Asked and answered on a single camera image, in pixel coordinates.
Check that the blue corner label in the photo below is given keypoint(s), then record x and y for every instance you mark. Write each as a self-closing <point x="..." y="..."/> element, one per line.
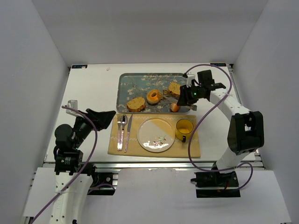
<point x="79" y="66"/>
<point x="219" y="64"/>

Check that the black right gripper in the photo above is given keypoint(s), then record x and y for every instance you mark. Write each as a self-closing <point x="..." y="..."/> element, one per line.
<point x="187" y="95"/>

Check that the white and yellow plate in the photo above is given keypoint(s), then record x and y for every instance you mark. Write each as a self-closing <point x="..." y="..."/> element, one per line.
<point x="156" y="135"/>

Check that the right bread slice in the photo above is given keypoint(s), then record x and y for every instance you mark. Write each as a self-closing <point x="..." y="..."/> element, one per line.
<point x="174" y="89"/>

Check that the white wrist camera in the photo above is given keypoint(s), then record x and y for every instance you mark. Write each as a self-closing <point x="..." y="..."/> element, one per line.
<point x="189" y="79"/>
<point x="72" y="104"/>

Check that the blue floral serving tray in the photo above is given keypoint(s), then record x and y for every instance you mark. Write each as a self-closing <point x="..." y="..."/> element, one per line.
<point x="133" y="85"/>

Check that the left blue corner label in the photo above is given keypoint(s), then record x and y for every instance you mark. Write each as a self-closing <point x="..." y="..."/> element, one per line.
<point x="79" y="66"/>

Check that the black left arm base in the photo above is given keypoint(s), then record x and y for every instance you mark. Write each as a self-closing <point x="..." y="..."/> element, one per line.
<point x="102" y="184"/>

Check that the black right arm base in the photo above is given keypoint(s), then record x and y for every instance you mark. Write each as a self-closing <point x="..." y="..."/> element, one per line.
<point x="216" y="185"/>

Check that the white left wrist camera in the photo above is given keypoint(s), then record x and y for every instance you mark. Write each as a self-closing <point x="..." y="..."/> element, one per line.
<point x="72" y="104"/>

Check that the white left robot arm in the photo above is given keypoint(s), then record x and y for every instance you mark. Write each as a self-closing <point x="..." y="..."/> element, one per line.
<point x="75" y="179"/>

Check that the small orange bread roll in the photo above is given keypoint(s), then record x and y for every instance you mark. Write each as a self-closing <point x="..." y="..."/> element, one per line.
<point x="174" y="107"/>

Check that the silver fork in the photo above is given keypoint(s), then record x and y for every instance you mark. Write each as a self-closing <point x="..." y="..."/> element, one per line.
<point x="119" y="122"/>

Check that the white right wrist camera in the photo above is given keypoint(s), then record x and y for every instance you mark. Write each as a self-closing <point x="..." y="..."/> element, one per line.
<point x="189" y="79"/>

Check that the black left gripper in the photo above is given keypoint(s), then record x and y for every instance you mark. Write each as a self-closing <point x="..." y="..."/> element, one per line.
<point x="94" y="119"/>

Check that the orange glazed bagel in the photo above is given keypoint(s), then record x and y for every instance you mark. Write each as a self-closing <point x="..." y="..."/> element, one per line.
<point x="153" y="97"/>

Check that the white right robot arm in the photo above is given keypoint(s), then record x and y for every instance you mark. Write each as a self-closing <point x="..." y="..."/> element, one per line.
<point x="246" y="131"/>

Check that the metal serving tongs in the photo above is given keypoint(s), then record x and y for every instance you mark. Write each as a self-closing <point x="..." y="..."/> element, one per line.
<point x="167" y="96"/>

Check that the silver table knife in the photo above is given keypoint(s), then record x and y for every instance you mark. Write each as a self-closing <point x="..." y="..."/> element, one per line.
<point x="128" y="133"/>

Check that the right blue corner label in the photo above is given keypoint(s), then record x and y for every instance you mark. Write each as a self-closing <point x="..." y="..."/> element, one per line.
<point x="219" y="64"/>

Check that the silver spoon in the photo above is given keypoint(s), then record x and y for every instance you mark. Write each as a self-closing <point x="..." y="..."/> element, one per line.
<point x="123" y="124"/>

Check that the yellow mug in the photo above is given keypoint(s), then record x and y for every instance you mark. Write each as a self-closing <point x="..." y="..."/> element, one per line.
<point x="184" y="129"/>

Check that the aluminium table front rail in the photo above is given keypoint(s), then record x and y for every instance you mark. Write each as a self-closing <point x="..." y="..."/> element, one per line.
<point x="255" y="164"/>

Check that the bread slice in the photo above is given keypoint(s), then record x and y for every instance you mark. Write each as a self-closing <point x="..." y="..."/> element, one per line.
<point x="174" y="89"/>
<point x="136" y="104"/>

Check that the left bread slice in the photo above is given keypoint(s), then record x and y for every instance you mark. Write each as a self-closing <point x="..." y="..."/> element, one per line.
<point x="136" y="104"/>

